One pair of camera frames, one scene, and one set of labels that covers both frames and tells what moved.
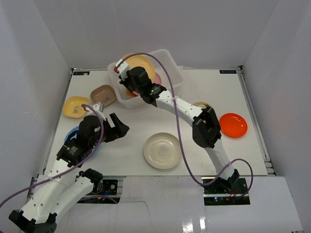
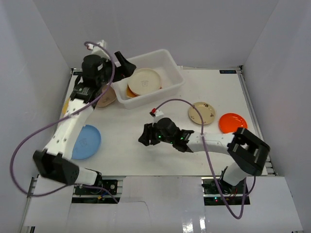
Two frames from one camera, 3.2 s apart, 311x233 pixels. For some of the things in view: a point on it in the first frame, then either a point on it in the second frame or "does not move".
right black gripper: [125, 81] -> [146, 137]
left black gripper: [112, 131] -> [118, 65]
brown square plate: [105, 94] does not move
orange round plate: [233, 125] does not move
